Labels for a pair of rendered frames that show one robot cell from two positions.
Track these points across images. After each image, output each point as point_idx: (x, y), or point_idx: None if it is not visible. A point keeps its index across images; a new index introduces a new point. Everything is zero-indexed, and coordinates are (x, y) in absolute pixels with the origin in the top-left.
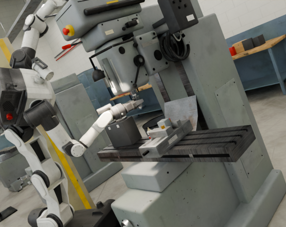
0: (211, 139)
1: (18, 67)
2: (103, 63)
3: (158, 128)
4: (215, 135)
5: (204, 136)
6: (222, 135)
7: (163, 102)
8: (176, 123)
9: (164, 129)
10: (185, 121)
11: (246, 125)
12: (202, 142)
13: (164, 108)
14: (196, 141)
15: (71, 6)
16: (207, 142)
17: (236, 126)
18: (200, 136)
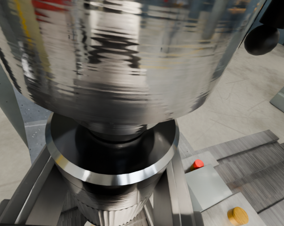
0: (275, 176)
1: None
2: None
3: (206, 224)
4: (263, 163)
5: (245, 170)
6: (272, 160)
7: None
8: (216, 167)
9: (251, 221)
10: (181, 140)
11: (266, 131)
12: (273, 190)
13: (1, 81)
14: (255, 190)
15: None
16: (282, 187)
17: (256, 134)
18: (234, 170)
